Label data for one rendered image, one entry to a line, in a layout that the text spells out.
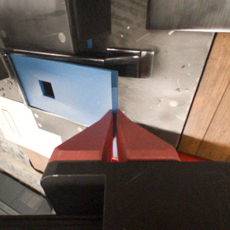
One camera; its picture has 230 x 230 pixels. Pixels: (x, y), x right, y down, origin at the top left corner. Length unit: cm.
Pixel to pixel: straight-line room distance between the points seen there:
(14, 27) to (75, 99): 10
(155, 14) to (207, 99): 12
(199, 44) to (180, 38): 2
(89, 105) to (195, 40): 14
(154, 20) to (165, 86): 8
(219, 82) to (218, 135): 8
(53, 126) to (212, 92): 22
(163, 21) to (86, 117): 13
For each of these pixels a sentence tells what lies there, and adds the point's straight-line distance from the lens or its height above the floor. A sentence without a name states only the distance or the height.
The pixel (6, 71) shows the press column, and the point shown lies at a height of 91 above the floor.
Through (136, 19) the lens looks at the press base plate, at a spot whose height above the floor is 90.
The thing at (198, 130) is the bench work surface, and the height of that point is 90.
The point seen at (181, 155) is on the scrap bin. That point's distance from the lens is 28.
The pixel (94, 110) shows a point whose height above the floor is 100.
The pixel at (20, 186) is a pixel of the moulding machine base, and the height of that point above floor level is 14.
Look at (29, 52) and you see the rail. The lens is 19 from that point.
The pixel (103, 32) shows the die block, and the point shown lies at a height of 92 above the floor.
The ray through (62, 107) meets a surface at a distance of 19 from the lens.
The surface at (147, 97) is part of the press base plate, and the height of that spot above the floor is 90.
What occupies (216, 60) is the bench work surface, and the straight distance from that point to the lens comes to 21.
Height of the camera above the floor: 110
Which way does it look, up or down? 48 degrees down
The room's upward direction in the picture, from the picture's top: 142 degrees counter-clockwise
